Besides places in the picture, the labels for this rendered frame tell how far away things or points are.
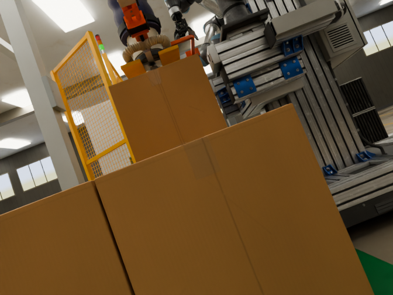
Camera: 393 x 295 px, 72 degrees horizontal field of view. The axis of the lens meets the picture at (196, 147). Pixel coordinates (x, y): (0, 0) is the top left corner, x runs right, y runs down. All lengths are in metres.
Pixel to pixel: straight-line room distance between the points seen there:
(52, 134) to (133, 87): 1.64
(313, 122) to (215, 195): 1.07
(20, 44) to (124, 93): 2.01
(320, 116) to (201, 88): 0.67
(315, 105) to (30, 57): 2.45
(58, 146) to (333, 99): 2.17
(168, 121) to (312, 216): 0.73
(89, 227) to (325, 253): 0.42
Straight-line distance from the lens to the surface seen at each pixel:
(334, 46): 1.60
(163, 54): 1.36
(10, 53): 5.06
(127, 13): 1.23
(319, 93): 1.54
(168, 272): 0.52
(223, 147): 0.50
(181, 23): 1.88
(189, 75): 1.16
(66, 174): 2.63
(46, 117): 2.76
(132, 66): 1.36
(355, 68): 13.58
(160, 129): 1.11
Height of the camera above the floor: 0.49
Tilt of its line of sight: 4 degrees up
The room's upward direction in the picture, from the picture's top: 21 degrees counter-clockwise
